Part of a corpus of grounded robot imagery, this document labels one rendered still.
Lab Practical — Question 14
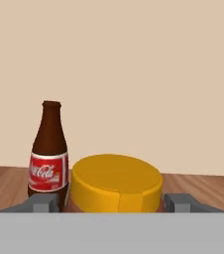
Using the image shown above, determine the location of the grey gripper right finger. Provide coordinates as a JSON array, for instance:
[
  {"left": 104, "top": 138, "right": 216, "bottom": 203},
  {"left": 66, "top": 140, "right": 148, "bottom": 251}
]
[{"left": 164, "top": 192, "right": 224, "bottom": 213}]

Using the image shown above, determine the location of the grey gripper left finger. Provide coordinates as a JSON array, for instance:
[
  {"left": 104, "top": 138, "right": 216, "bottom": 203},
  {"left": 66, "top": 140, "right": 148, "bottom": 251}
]
[{"left": 0, "top": 192, "right": 60, "bottom": 213}]

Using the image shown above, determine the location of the brown cola bottle red label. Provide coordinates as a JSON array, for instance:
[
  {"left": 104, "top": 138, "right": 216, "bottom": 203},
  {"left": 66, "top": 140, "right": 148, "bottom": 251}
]
[{"left": 27, "top": 100, "right": 70, "bottom": 212}]

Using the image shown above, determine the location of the honey bottle with yellow cap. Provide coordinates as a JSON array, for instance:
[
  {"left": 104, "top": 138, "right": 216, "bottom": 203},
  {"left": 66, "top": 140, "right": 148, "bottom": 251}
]
[{"left": 63, "top": 153, "right": 166, "bottom": 213}]

